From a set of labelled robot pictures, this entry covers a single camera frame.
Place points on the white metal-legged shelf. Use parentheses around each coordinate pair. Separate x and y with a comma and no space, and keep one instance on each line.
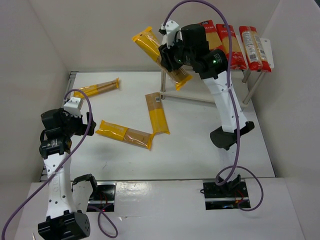
(245,84)

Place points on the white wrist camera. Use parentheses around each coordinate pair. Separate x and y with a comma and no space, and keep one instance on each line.
(73,106)
(169,31)

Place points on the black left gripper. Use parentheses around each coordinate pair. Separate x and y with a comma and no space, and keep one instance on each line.
(83,124)

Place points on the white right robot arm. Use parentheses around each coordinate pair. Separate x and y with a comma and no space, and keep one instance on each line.
(188,46)

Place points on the yellow Pastatime spaghetti bag centre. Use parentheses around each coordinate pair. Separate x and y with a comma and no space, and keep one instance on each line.
(124,134)

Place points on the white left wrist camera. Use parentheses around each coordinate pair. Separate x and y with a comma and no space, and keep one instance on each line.
(73,106)

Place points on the red spaghetti bag left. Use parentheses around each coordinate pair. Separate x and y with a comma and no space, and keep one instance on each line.
(212,35)

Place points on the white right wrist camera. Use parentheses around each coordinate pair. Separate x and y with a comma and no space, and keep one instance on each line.
(169,31)

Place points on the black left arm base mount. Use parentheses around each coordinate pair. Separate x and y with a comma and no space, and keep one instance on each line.
(87,191)

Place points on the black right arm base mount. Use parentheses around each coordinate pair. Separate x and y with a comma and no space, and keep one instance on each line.
(232,195)

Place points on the red spaghetti bag right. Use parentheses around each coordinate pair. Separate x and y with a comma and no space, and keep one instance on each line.
(254,50)

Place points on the red spaghetti bag middle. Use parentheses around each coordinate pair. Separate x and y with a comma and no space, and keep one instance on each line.
(237,59)

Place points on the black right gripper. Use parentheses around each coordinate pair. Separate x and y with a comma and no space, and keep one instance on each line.
(166,56)

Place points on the red spaghetti bag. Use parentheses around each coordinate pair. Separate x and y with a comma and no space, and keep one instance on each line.
(212,35)
(237,59)
(254,50)

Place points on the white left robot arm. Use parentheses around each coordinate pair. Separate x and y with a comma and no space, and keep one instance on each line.
(65,218)

